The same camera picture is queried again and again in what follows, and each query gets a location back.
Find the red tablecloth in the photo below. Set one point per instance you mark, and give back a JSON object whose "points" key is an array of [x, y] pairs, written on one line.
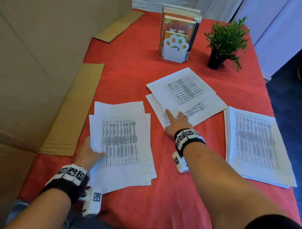
{"points": [[132, 77]]}

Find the person's right middle finger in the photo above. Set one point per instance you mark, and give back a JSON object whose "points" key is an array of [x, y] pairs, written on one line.
{"points": [[180, 115]]}

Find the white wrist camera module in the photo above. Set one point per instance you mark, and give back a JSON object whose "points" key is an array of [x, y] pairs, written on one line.
{"points": [[93, 201], [180, 162]]}

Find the person's right hand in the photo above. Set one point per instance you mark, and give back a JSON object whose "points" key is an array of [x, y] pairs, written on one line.
{"points": [[178, 126]]}

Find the person's left thumb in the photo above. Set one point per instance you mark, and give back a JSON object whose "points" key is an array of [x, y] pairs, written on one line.
{"points": [[98, 156]]}

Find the thick stack of printed papers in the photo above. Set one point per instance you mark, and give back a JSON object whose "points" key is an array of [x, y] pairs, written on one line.
{"points": [[257, 146]]}

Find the large cardboard panel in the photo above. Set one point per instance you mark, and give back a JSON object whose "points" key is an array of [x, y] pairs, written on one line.
{"points": [[35, 59]]}

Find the black sleeve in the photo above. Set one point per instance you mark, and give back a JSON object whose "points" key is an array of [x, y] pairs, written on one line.
{"points": [[273, 223]]}

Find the black wrist band with markers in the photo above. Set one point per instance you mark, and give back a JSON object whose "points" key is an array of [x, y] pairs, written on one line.
{"points": [[68, 180], [188, 139]]}

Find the printed paper sheet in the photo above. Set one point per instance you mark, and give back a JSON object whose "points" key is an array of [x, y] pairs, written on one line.
{"points": [[181, 89], [210, 106]]}

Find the person's right forearm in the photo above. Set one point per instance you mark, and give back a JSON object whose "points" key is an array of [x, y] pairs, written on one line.
{"points": [[221, 186]]}

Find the stack of printed paper sheets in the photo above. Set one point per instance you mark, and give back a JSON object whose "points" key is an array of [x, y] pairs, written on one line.
{"points": [[122, 141]]}

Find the green plant in black pot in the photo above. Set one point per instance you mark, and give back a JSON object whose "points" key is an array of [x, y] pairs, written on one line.
{"points": [[224, 40]]}

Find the short cardboard flap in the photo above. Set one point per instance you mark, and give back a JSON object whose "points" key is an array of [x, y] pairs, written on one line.
{"points": [[120, 26]]}

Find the white cabinet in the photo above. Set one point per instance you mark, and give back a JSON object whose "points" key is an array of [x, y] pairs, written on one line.
{"points": [[278, 35]]}

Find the white paw bookend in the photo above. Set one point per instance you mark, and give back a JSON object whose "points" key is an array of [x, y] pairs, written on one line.
{"points": [[175, 50]]}

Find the person's left hand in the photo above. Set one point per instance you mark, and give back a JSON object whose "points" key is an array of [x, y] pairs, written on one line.
{"points": [[87, 154]]}

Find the long cardboard flap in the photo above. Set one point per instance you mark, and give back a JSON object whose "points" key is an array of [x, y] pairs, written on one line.
{"points": [[75, 108]]}

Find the row of books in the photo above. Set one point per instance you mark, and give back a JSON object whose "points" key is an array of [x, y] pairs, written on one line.
{"points": [[179, 26]]}

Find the person's left forearm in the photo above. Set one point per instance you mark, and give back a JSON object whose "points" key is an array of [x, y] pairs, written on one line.
{"points": [[40, 211]]}

